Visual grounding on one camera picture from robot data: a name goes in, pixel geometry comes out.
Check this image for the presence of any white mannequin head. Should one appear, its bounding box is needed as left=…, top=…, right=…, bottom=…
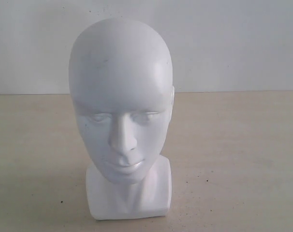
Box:
left=69, top=18, right=175, bottom=220

